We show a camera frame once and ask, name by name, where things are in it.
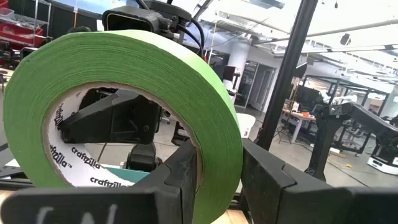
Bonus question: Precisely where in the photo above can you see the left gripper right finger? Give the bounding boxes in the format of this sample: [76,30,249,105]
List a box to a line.
[241,138,398,224]

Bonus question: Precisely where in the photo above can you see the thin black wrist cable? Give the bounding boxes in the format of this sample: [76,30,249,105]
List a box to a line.
[177,17,206,58]

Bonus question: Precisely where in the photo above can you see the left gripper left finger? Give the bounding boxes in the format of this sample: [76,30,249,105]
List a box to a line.
[0,139,200,224]

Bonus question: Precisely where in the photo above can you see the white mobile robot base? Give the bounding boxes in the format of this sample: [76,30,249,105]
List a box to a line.
[366,155,398,175]

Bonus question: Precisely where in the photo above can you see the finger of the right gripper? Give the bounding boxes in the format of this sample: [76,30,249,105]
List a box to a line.
[58,92,162,144]

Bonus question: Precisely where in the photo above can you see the green masking tape roll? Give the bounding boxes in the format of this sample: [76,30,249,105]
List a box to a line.
[2,29,244,224]

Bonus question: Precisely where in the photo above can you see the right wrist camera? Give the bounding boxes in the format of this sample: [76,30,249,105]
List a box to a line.
[101,0,193,35]

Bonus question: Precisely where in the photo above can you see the red storage bins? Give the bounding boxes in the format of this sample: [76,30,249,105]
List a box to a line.
[0,0,44,47]

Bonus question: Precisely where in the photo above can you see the grey double door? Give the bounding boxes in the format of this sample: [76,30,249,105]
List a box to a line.
[248,63,276,113]

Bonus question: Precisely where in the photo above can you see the background work table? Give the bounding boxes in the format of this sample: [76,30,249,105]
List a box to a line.
[281,108,317,144]

